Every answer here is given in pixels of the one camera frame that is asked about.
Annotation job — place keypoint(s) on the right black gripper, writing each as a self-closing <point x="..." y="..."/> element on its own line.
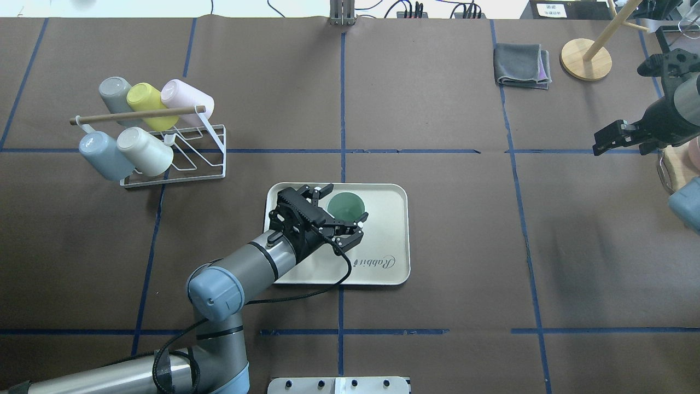
<point x="660" y="125"/>

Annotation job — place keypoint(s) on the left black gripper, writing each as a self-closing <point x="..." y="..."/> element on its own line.
<point x="313" y="237"/>

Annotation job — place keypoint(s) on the green cup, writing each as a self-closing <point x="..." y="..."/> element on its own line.
<point x="346" y="206"/>

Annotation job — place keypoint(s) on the beige rabbit tray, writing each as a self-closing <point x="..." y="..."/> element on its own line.
<point x="383" y="255"/>

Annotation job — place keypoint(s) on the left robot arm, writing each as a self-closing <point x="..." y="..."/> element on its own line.
<point x="218" y="291"/>

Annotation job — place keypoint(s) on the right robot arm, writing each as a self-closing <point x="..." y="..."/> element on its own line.
<point x="685" y="202"/>

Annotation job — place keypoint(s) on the black glass tray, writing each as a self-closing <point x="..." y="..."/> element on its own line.
<point x="671" y="37"/>

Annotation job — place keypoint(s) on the beige cup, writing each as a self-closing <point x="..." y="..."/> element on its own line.
<point x="148" y="154"/>

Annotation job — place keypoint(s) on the pink cup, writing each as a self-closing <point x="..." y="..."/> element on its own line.
<point x="178" y="94"/>

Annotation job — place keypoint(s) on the yellow cup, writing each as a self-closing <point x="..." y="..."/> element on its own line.
<point x="145" y="97"/>

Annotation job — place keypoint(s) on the blue cup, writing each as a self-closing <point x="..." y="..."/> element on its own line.
<point x="102" y="152"/>

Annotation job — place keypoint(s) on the grey cup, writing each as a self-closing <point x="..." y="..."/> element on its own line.
<point x="113" y="91"/>

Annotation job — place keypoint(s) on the wooden cutting board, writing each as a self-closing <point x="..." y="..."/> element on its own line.
<point x="674" y="168"/>

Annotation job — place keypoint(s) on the wooden mug tree stand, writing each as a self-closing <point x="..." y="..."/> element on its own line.
<point x="588" y="60"/>

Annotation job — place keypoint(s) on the pink bowl with ice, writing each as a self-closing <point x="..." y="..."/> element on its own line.
<point x="693" y="152"/>

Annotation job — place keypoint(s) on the grey folded cloth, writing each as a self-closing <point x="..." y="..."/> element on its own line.
<point x="521" y="65"/>

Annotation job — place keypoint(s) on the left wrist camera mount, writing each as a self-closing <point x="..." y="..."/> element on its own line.
<point x="292" y="213"/>

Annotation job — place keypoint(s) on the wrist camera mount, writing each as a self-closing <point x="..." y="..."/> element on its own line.
<point x="292" y="213"/>
<point x="673" y="68"/>

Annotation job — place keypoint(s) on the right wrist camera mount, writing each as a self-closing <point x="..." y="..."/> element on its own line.
<point x="673" y="68"/>

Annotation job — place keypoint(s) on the white wire cup rack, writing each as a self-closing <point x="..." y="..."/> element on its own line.
<point x="199" y="153"/>

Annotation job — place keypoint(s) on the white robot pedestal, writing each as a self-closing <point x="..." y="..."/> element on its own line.
<point x="340" y="384"/>

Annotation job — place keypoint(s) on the aluminium frame post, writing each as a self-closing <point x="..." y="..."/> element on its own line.
<point x="342" y="13"/>

